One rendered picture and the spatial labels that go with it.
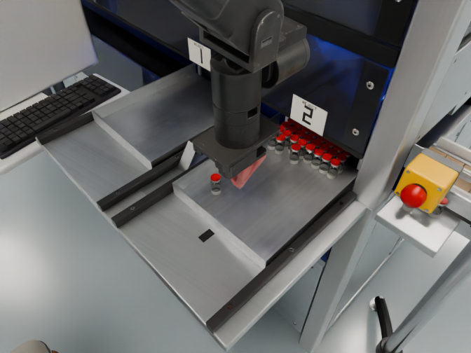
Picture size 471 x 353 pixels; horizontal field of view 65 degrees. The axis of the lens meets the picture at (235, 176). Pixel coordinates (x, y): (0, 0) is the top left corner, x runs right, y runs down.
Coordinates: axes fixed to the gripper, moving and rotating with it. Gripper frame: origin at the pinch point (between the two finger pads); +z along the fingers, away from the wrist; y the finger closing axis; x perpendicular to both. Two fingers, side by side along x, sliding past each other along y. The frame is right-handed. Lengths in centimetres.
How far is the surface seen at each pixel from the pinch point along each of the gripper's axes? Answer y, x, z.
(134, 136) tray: 4.8, 41.6, 19.7
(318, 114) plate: 26.8, 4.7, 4.8
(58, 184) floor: -3, 137, 107
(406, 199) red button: 23.3, -17.3, 9.2
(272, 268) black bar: 1.3, -7.1, 18.1
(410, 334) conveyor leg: 41, -33, 75
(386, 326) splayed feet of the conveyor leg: 49, -26, 96
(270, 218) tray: 10.1, 1.3, 20.0
